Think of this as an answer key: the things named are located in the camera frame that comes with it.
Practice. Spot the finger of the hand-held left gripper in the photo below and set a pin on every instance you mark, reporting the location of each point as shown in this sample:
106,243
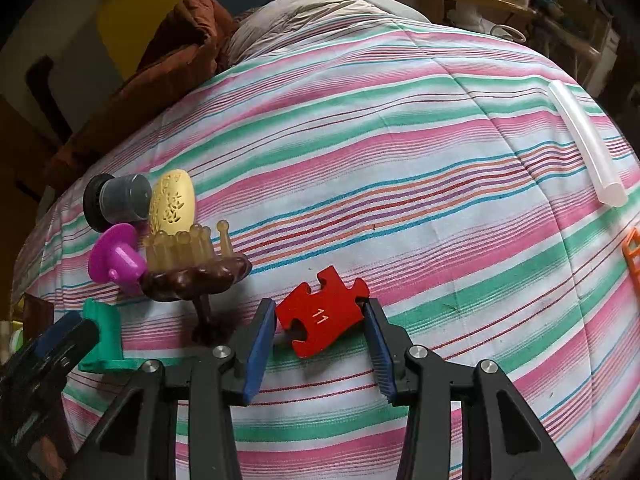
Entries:
52,337
75,345

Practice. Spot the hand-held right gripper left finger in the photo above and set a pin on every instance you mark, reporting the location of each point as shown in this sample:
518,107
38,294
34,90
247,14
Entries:
260,355

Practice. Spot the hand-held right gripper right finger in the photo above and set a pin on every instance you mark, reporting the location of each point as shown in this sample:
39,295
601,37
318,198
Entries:
382,365

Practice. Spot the green plastic block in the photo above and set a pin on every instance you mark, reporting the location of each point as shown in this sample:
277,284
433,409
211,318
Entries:
107,330

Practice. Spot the red puzzle piece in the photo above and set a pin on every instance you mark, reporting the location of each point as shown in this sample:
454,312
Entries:
320,317

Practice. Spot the yellow egg-shaped ornament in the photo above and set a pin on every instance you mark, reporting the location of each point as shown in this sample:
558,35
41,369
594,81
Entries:
172,200

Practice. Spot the purple plastic toy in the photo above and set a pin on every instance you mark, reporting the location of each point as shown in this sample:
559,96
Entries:
112,257

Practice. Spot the brown wooden massager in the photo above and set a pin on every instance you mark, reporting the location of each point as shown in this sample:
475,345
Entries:
195,275

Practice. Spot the black rolled mat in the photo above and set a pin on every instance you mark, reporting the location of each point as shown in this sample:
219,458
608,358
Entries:
45,90

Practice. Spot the brown quilt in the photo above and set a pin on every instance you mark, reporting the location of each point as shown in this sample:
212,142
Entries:
165,75

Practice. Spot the translucent plastic tube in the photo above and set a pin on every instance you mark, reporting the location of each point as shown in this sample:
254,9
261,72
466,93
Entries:
585,145

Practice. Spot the grey white duvet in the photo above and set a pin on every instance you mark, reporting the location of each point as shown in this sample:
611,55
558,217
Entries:
310,15

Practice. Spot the grey yellow blue headboard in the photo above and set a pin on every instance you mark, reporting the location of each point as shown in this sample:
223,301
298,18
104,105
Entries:
145,5

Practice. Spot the orange plastic frame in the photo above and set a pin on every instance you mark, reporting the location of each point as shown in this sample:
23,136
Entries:
634,255

